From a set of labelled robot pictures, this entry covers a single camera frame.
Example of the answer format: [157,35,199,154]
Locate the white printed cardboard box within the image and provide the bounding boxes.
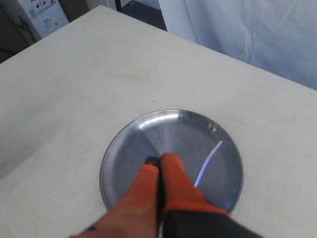
[2,0,69,44]

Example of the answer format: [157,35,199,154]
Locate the clear plastic stick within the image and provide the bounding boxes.
[194,140,223,187]

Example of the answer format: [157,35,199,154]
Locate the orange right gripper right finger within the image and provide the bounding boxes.
[160,153,259,238]

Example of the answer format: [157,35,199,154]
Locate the round steel plate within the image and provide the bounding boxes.
[100,110,243,212]

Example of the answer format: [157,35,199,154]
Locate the white backdrop curtain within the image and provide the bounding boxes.
[159,0,317,89]

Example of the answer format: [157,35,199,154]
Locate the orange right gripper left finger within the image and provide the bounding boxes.
[72,157,159,238]

